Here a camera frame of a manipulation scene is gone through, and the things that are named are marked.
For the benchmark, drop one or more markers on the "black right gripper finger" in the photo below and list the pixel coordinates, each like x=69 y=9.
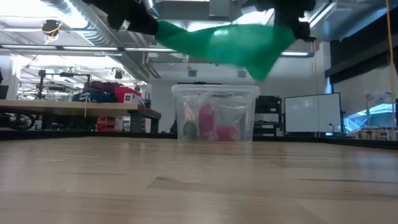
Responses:
x=303 y=31

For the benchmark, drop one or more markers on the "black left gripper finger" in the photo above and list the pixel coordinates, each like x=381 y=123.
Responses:
x=144 y=25

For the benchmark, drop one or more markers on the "green elastic bandage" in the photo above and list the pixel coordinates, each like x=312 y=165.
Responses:
x=233 y=43

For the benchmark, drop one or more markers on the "dark green roll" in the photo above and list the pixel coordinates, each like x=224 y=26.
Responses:
x=189 y=130

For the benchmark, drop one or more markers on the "red bandage roll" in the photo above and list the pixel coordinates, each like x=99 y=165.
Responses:
x=228 y=133

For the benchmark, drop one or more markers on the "red box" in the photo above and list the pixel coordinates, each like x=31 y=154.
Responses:
x=122 y=93

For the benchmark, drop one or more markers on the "maroon cloth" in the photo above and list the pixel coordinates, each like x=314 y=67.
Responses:
x=99 y=85

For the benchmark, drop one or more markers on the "clear plastic storage bin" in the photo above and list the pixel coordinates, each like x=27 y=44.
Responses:
x=186 y=93

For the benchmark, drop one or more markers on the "whiteboard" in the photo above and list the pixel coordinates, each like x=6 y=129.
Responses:
x=311 y=112

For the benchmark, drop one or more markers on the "black shelf cart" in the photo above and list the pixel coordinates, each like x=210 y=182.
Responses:
x=267 y=105

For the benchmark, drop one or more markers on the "blue bag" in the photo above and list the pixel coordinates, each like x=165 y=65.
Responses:
x=99 y=97

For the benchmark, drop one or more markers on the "white packet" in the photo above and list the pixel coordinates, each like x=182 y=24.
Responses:
x=189 y=113

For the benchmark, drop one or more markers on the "wooden workbench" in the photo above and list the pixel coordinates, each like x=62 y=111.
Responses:
x=77 y=109

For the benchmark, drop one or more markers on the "red drawer unit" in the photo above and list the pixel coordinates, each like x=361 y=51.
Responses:
x=105 y=123

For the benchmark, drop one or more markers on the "black machine under bench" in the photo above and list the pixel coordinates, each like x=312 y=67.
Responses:
x=77 y=123

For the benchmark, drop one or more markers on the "black wheel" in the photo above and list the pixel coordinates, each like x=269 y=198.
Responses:
x=32 y=120

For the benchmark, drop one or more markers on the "silver ventilation duct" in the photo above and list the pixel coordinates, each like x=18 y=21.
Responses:
x=93 y=37

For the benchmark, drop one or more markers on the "grey wall vent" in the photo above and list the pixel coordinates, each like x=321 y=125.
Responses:
x=240 y=74
x=192 y=73

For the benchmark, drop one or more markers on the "black camera rig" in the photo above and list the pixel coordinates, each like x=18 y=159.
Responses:
x=40 y=84

